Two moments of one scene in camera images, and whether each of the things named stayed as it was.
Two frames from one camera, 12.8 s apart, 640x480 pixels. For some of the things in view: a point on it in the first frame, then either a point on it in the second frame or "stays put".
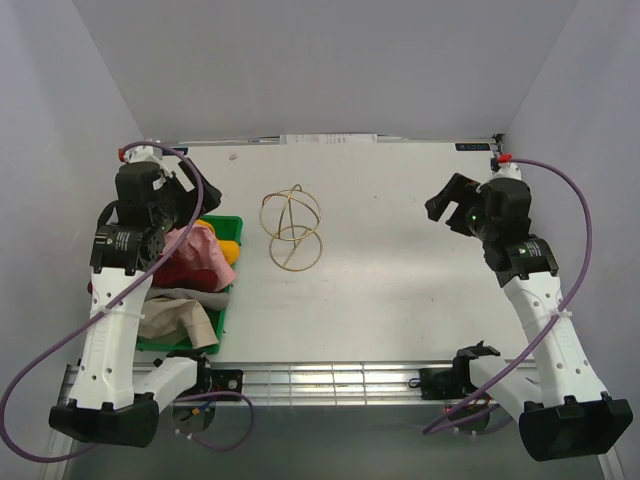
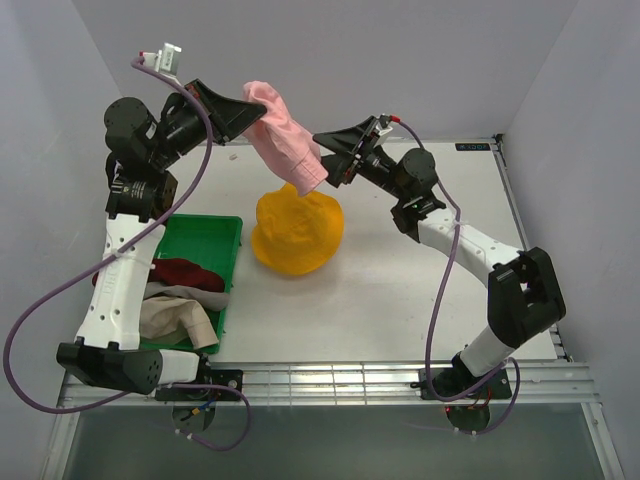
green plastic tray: [228, 231] stays put
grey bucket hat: [210, 300] stays put
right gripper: [460, 190] → [346, 142]
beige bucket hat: [173, 318] stays put
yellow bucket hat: [229, 248] → [296, 234]
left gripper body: [183, 203] → [201, 102]
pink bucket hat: [199, 249] → [282, 139]
